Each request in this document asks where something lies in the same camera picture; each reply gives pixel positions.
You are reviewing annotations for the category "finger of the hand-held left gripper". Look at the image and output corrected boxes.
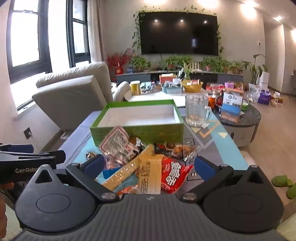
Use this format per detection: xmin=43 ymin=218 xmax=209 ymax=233
xmin=0 ymin=144 xmax=35 ymax=154
xmin=0 ymin=150 xmax=66 ymax=163

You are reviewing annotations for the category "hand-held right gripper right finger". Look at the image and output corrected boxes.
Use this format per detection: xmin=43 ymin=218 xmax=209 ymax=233
xmin=181 ymin=156 xmax=270 ymax=202

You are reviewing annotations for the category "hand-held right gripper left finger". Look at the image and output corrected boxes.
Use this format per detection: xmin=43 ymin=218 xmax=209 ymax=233
xmin=30 ymin=154 xmax=118 ymax=202

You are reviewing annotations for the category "red snack packet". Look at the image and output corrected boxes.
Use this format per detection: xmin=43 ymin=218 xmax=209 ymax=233
xmin=159 ymin=155 xmax=194 ymax=192

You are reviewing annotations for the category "long yellow snack packet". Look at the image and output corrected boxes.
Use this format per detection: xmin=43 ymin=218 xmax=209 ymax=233
xmin=101 ymin=144 xmax=155 ymax=192

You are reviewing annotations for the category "green cardboard box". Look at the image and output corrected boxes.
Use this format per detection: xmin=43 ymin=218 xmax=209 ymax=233
xmin=90 ymin=100 xmax=185 ymax=147

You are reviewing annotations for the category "wide yellow snack packet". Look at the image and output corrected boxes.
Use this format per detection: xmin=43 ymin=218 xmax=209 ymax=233
xmin=138 ymin=154 xmax=164 ymax=195

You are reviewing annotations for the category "clear packet of brown snacks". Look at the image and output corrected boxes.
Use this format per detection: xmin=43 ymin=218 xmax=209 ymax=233
xmin=171 ymin=143 xmax=197 ymax=161

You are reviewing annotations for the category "blue snack packet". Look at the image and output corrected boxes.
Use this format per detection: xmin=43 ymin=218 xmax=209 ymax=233
xmin=95 ymin=167 xmax=139 ymax=195

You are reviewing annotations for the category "blue patterned tablecloth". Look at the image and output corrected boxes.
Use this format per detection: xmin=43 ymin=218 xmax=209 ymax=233
xmin=57 ymin=111 xmax=250 ymax=186

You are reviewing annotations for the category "white red-label snack packet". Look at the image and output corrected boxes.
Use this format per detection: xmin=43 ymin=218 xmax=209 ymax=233
xmin=100 ymin=126 xmax=140 ymax=164

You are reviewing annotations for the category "dark small snack packet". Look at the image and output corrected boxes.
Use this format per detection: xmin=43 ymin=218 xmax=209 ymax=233
xmin=154 ymin=141 xmax=176 ymax=151

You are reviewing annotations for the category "glass mug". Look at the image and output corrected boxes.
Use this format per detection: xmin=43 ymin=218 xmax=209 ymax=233
xmin=185 ymin=94 xmax=213 ymax=128

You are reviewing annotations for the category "blue brown flat box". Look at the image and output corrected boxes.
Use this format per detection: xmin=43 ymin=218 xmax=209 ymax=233
xmin=218 ymin=103 xmax=242 ymax=125

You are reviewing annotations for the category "beige sofa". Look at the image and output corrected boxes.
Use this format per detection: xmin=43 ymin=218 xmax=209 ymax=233
xmin=32 ymin=61 xmax=131 ymax=133

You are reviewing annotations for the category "dark marble round table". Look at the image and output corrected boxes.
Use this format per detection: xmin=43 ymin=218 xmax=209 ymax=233
xmin=208 ymin=101 xmax=262 ymax=148

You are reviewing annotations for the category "white blue carton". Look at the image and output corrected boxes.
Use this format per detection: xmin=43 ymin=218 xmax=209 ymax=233
xmin=222 ymin=90 xmax=244 ymax=110

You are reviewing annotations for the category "red flat box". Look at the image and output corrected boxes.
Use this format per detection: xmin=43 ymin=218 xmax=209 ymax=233
xmin=206 ymin=83 xmax=226 ymax=93

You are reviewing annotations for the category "yellow wicker basket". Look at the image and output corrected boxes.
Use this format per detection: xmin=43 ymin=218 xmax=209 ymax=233
xmin=182 ymin=80 xmax=204 ymax=93

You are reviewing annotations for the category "grey organizer tray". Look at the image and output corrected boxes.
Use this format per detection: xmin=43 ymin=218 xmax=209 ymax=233
xmin=161 ymin=83 xmax=183 ymax=94

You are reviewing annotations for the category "white round table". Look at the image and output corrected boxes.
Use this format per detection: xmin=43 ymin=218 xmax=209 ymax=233
xmin=124 ymin=89 xmax=209 ymax=107

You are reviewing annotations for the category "yellow can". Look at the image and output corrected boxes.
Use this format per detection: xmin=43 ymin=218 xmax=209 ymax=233
xmin=130 ymin=80 xmax=142 ymax=96

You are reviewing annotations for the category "purple gift bag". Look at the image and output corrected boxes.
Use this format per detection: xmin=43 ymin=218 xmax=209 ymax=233
xmin=259 ymin=90 xmax=272 ymax=105

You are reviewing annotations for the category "pile of dark small packets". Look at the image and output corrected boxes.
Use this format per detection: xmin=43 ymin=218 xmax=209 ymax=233
xmin=141 ymin=82 xmax=162 ymax=93

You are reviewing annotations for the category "orange tissue box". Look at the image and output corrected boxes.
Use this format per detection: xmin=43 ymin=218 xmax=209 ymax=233
xmin=159 ymin=73 xmax=176 ymax=84

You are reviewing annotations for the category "spider plant in vase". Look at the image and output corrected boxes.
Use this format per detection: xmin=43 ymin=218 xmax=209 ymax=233
xmin=179 ymin=61 xmax=195 ymax=80

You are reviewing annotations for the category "grey television cabinet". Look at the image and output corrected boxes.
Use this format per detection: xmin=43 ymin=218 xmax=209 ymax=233
xmin=115 ymin=70 xmax=245 ymax=86

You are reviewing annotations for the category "green potted plant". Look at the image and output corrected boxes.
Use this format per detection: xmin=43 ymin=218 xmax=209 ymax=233
xmin=163 ymin=56 xmax=180 ymax=70
xmin=200 ymin=57 xmax=215 ymax=71
xmin=215 ymin=59 xmax=232 ymax=74
xmin=231 ymin=60 xmax=243 ymax=74
xmin=130 ymin=55 xmax=151 ymax=72

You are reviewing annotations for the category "white air purifier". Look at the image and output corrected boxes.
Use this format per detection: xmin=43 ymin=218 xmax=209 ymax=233
xmin=259 ymin=71 xmax=270 ymax=90

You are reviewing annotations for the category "red flower arrangement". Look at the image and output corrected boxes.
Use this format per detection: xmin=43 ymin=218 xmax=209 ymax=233
xmin=106 ymin=48 xmax=135 ymax=75

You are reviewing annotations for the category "large leafed floor plant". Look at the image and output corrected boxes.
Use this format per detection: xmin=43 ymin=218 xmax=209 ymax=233
xmin=241 ymin=54 xmax=268 ymax=85

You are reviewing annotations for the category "black framed window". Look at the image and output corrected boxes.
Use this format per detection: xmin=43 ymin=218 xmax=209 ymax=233
xmin=6 ymin=0 xmax=53 ymax=84
xmin=66 ymin=0 xmax=92 ymax=68

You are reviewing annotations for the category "white curtain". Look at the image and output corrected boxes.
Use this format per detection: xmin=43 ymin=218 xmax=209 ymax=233
xmin=87 ymin=0 xmax=102 ymax=63

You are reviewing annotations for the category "green hanging vine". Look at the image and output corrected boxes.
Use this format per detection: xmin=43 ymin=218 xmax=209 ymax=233
xmin=132 ymin=4 xmax=225 ymax=55

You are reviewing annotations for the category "wall television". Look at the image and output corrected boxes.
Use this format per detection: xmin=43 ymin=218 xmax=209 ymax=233
xmin=139 ymin=11 xmax=219 ymax=56

